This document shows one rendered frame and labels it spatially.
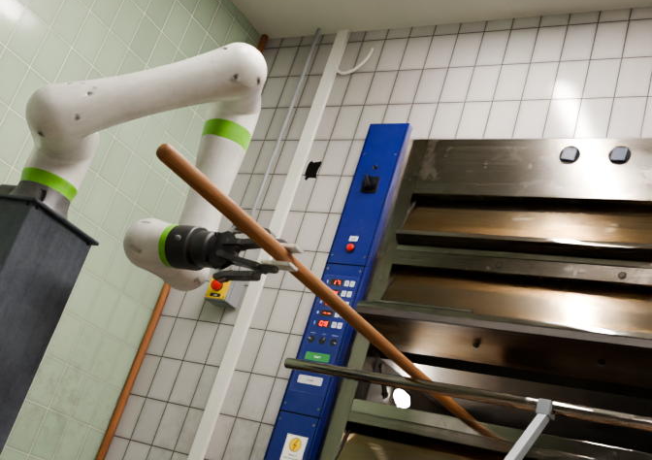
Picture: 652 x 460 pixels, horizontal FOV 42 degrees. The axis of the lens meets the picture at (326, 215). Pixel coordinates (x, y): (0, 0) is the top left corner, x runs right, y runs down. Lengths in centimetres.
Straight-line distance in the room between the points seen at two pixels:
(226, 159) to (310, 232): 103
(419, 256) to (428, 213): 16
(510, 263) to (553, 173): 32
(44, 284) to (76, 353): 108
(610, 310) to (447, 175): 72
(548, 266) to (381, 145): 77
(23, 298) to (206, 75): 61
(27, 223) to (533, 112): 167
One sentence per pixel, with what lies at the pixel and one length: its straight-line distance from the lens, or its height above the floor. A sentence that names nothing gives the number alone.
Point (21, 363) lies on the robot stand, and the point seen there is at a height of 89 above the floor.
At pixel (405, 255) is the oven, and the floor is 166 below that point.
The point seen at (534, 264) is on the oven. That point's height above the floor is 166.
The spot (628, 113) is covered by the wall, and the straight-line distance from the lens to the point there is 279.
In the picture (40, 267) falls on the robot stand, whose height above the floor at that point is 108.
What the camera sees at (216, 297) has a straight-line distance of 298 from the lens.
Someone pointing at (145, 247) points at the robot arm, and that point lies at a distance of 181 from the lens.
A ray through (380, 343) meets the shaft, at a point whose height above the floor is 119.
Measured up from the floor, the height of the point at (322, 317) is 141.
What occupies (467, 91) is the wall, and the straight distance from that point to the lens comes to 302.
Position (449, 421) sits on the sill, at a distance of 250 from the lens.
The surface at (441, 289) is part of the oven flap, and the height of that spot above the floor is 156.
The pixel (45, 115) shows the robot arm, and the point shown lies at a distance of 187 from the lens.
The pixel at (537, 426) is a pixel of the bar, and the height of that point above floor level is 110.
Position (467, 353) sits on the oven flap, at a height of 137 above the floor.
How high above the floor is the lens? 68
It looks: 22 degrees up
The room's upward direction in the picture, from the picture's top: 18 degrees clockwise
